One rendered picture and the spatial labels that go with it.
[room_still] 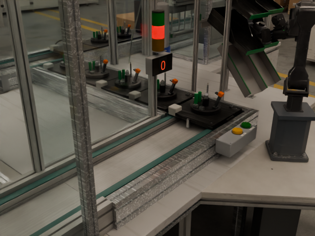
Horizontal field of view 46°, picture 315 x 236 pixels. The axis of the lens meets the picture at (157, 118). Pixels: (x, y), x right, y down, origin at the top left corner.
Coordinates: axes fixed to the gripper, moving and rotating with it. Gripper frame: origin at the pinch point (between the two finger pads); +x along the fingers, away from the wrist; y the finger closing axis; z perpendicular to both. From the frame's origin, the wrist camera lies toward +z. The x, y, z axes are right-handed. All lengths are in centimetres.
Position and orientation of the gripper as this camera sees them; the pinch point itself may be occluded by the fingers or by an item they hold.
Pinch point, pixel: (266, 34)
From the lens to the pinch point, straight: 190.6
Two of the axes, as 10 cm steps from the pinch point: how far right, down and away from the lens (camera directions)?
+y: -7.8, 2.7, -5.6
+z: -1.6, -9.6, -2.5
